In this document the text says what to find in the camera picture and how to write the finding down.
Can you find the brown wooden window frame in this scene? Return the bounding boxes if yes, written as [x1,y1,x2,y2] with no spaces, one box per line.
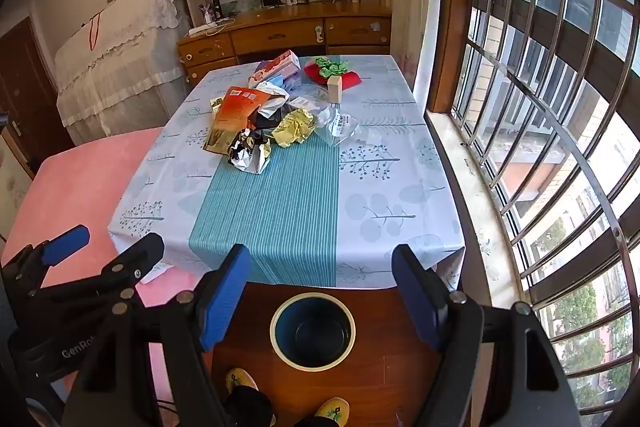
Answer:
[427,0,476,114]

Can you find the green paper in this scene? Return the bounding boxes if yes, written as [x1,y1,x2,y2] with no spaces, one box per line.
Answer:
[314,56,349,78]

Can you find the blue bin with cream rim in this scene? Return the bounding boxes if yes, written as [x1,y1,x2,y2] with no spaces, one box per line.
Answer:
[270,292,357,373]

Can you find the red ribbon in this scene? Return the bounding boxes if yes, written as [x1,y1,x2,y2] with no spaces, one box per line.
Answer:
[88,13,103,50]

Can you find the orange packet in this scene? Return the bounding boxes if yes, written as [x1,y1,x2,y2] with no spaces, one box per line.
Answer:
[214,87,271,140]

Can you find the clear plastic bag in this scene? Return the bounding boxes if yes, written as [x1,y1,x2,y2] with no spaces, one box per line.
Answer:
[314,104,361,146]

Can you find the yellow knitted slipper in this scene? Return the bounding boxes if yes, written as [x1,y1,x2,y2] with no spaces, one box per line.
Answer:
[314,397,351,423]
[225,368,261,395]

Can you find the yellow paper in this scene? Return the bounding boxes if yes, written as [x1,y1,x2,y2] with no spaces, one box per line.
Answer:
[271,108,316,148]

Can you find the black packet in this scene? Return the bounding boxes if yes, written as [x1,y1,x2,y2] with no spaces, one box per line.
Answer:
[250,104,296,131]

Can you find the silver foil wrapper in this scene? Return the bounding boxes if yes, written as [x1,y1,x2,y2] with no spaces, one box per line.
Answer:
[227,129,273,175]

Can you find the brown wooden door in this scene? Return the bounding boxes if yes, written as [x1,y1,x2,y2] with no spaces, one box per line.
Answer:
[0,17,76,158]

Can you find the white lace covered cabinet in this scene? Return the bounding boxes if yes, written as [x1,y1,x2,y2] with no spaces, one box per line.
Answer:
[54,0,193,145]

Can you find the pink box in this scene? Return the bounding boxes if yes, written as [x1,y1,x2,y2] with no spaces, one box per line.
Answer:
[248,50,301,88]

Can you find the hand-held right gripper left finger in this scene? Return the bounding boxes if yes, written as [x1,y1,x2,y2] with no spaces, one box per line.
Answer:
[62,243,253,427]

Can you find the floral wardrobe door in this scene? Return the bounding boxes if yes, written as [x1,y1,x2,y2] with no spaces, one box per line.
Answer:
[0,127,36,248]

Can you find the gold packet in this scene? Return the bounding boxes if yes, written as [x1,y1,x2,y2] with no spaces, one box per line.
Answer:
[202,127,236,155]

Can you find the window with metal grille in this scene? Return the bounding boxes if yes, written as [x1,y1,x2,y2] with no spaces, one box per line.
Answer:
[450,0,640,427]

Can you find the white fringed curtain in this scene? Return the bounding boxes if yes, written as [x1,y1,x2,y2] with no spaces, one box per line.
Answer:
[390,0,443,95]

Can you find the white tissue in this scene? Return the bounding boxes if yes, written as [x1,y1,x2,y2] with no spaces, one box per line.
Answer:
[255,84,292,118]

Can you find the person's black trousers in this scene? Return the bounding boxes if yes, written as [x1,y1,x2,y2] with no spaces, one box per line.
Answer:
[227,386,346,427]

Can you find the blue face mask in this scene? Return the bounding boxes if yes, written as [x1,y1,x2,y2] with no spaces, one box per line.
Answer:
[260,74,303,94]

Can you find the red paper sheet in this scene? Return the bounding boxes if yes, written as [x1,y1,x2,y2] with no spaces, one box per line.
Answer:
[304,59,362,90]

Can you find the wooden desk with drawers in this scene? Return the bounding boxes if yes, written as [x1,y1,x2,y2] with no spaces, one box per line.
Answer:
[177,2,393,85]

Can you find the blue and white printed tablecloth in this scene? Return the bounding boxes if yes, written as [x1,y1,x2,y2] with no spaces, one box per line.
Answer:
[107,54,467,290]

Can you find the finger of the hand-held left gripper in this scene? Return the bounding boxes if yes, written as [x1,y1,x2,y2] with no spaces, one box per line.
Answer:
[20,233,166,314]
[0,226,92,304]

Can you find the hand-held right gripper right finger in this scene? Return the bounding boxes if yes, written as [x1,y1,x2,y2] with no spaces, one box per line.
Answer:
[391,244,583,427]

